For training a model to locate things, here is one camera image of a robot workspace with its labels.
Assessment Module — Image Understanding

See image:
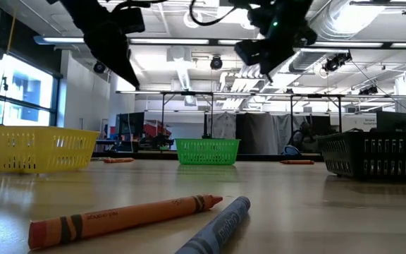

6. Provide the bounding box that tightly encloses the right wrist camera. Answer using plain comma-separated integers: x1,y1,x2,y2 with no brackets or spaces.
233,39,264,67

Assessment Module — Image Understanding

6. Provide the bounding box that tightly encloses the black track spotlight cluster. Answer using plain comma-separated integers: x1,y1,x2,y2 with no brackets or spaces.
321,52,352,74
359,84,379,96

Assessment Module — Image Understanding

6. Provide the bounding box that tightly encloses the black metal frame stand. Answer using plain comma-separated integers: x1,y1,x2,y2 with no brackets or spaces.
289,92,345,135
116,90,255,140

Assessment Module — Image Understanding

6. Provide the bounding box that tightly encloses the large window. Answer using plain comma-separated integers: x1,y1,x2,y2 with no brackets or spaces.
0,52,62,127

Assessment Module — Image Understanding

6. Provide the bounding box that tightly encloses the light grey curtain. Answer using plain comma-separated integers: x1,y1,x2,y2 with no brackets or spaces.
204,111,238,140

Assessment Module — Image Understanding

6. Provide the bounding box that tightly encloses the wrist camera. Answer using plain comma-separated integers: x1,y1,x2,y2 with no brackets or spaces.
118,7,146,35
233,39,264,67

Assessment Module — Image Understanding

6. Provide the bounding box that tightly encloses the green plastic basket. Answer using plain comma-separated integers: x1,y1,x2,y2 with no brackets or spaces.
174,138,242,166

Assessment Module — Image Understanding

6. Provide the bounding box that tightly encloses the white cabinet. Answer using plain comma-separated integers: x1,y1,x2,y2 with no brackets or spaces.
329,113,377,133

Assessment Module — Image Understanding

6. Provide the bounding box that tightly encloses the black monitor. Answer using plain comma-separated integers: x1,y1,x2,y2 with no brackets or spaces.
376,110,406,133
117,111,146,143

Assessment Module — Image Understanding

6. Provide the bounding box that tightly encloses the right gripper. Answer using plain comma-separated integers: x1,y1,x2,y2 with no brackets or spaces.
259,13,319,84

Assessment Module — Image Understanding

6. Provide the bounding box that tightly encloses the black plastic basket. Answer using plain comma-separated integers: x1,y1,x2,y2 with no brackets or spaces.
317,130,406,183

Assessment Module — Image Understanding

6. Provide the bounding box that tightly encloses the black table frame rail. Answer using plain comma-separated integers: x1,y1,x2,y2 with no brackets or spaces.
92,150,326,162

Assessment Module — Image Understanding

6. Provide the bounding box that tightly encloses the person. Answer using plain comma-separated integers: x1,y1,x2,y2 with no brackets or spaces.
293,121,319,152

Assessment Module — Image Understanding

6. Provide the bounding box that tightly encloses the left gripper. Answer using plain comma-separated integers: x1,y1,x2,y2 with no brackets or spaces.
82,20,141,90

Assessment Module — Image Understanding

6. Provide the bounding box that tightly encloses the blue crayon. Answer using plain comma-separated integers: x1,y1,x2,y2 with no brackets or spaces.
174,195,252,254

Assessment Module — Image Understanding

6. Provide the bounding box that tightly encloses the white coiled cable ring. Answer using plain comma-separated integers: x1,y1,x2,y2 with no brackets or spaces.
183,9,204,30

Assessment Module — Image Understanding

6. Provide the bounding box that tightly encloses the blue and white object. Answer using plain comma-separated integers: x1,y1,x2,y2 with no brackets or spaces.
281,145,302,157

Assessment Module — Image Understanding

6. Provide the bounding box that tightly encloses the yellow plastic basket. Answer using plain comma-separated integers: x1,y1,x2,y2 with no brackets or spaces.
0,125,101,174

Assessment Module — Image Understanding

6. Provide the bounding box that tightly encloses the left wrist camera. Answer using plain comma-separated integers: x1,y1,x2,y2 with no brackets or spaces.
118,7,146,35

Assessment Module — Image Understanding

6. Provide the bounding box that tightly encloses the overhead bar with light strips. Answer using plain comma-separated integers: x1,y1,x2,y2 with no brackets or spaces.
33,35,406,49

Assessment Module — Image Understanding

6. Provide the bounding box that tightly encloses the dark grey curtain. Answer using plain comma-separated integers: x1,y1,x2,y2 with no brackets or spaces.
235,111,278,155

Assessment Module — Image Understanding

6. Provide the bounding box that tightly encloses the orange crayon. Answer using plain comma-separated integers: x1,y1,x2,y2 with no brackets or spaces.
27,193,224,251
279,159,316,166
103,157,136,164

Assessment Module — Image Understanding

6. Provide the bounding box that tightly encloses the red object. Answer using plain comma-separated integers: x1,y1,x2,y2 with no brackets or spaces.
142,119,173,138

